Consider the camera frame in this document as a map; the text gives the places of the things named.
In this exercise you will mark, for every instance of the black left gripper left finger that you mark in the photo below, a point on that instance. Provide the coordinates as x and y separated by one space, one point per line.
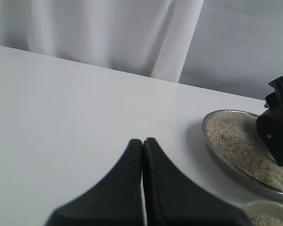
116 200

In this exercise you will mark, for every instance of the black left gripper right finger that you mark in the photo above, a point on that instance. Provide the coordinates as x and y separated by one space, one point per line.
172 199

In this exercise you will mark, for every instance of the steel plate of rice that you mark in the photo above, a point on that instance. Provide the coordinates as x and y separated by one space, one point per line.
236 148

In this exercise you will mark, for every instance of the white bowl of rice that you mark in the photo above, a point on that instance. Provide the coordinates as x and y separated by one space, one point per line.
264 213

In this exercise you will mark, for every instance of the white backdrop curtain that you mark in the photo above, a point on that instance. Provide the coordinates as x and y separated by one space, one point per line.
233 46

